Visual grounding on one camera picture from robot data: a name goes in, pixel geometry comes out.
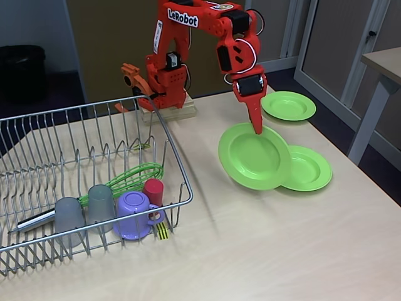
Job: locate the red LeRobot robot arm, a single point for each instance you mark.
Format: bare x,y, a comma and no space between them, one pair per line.
175,40

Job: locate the yellow black striped tape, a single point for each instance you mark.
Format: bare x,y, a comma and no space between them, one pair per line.
162,232

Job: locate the purple plastic mug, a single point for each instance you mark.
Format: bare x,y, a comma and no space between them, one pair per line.
131,203

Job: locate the red plastic cup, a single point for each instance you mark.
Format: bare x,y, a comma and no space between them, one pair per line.
153,189

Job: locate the grey shutter-door cabinet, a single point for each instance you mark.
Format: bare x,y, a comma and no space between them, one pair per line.
275,31

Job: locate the beige side table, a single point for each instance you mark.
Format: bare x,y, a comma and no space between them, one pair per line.
385,59

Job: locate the green plastic plate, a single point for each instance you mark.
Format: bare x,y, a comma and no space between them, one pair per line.
310,171
253,160
288,108

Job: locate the wooden base block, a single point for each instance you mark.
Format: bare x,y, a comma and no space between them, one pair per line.
185,109

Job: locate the orange table clamp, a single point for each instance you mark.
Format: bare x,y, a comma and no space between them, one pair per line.
134,78

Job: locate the grey cabinet with key lock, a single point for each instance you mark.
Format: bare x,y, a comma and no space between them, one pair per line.
335,47

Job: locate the translucent grey plastic cup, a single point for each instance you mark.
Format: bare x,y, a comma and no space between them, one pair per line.
100,207
69,219

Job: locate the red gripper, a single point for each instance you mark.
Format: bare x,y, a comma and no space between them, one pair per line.
249,85

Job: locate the black waste bin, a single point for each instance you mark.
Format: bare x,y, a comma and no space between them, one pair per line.
22,72

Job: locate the brown cork board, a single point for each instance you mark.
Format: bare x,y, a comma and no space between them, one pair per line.
109,47

